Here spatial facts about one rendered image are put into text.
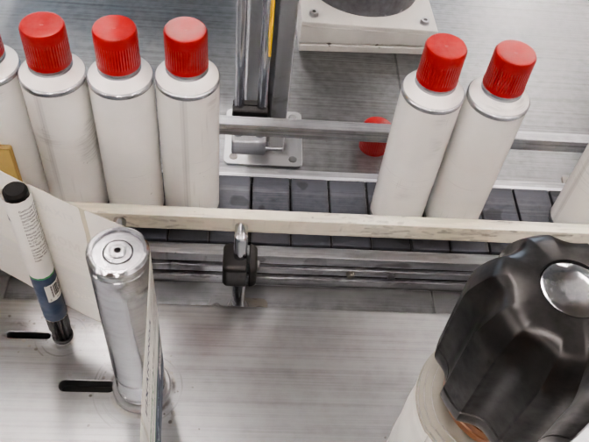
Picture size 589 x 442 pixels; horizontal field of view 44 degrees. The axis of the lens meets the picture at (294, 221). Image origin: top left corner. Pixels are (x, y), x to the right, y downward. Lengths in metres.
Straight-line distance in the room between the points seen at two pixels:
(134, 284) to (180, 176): 0.21
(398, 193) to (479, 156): 0.08
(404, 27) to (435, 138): 0.37
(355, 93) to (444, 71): 0.35
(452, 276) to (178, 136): 0.30
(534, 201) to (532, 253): 0.45
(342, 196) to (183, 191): 0.16
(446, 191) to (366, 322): 0.14
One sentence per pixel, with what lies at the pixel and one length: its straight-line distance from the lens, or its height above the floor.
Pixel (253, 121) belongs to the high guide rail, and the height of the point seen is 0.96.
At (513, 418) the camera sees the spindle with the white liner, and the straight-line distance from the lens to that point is 0.35.
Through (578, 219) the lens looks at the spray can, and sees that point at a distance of 0.74.
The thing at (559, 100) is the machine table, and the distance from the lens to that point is 0.99.
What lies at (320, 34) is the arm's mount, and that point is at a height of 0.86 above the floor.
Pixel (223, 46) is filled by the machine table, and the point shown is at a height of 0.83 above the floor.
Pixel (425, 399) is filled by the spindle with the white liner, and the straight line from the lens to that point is 0.41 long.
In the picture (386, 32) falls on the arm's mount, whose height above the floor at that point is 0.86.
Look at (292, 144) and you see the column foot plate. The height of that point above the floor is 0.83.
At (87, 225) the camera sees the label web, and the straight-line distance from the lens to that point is 0.49.
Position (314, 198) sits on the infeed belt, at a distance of 0.72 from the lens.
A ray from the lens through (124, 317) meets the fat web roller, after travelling 0.48.
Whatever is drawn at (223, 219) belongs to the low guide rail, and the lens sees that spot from 0.66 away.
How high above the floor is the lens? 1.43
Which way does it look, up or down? 51 degrees down
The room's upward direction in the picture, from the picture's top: 8 degrees clockwise
